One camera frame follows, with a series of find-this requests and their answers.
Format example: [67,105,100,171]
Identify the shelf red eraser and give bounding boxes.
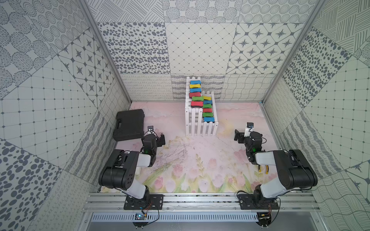
[203,108,213,113]
[190,101,203,108]
[189,92,201,98]

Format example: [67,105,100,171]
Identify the shelf yellow eraser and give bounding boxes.
[203,96,212,101]
[189,84,201,89]

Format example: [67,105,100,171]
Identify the right black controller box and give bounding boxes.
[256,213,272,228]

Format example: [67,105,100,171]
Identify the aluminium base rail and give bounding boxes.
[82,192,320,212]

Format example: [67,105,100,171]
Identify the shelf blue eraser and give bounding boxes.
[203,117,215,123]
[203,100,213,105]
[190,88,202,93]

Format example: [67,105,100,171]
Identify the left green circuit board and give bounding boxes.
[133,213,147,228]

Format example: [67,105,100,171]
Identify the white wooden slatted shelf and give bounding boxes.
[185,77,219,136]

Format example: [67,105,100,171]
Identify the top shelf green eraser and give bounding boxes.
[192,96,204,102]

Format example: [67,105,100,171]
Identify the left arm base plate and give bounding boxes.
[123,194,164,210]

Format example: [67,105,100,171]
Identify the white perforated cable duct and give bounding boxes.
[91,212,257,222]

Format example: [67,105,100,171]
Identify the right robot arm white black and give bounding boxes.
[234,130,318,203]

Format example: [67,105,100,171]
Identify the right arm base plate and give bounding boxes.
[237,193,279,210]

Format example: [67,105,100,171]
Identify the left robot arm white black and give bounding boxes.
[98,131,165,202]

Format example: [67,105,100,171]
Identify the lower shelf green eraser outer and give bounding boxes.
[202,112,214,117]

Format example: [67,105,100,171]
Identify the black plastic tool case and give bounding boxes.
[113,109,145,141]

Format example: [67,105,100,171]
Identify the yellow handled pliers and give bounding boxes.
[258,165,269,174]

